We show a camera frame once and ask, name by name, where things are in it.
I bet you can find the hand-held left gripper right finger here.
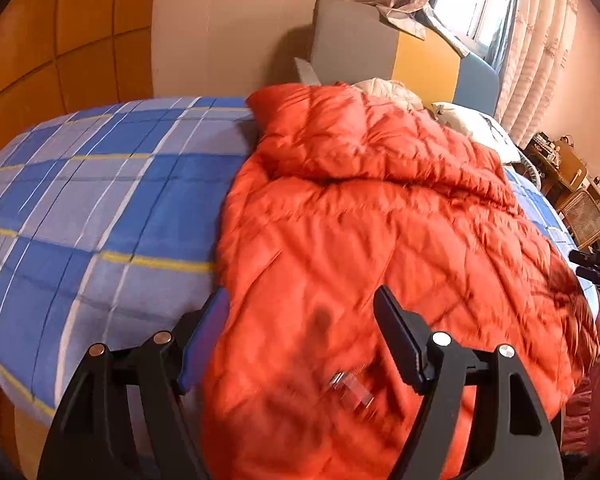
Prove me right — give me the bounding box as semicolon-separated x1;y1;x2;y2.
372;286;565;480

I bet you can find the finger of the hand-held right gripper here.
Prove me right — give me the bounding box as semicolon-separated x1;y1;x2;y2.
568;249;600;270
576;266;600;292

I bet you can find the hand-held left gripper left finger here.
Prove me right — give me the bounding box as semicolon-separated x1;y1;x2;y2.
37;287;231;480

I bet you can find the orange down jacket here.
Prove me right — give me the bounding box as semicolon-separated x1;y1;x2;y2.
200;81;600;480

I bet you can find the wicker chair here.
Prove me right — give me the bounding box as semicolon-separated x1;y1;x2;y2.
555;189;600;252

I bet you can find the wooden bedside table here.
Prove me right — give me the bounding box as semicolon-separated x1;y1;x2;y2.
524;131;600;201

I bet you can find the blue plaid bed sheet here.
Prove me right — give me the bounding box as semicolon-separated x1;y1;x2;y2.
0;96;600;428

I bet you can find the white pillow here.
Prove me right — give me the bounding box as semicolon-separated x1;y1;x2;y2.
431;102;523;163

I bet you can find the pink pleated curtain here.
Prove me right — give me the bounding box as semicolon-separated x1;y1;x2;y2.
494;0;581;137

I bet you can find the beige quilted cloth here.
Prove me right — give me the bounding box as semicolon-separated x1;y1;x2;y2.
352;77;426;111

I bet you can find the window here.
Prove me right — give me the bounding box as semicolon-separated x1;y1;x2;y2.
432;0;522;61

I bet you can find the grey yellow blue headboard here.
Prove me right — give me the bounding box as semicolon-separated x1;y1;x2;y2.
294;0;502;117

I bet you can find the beige patterned curtain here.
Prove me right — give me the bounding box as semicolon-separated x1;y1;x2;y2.
375;0;472;57

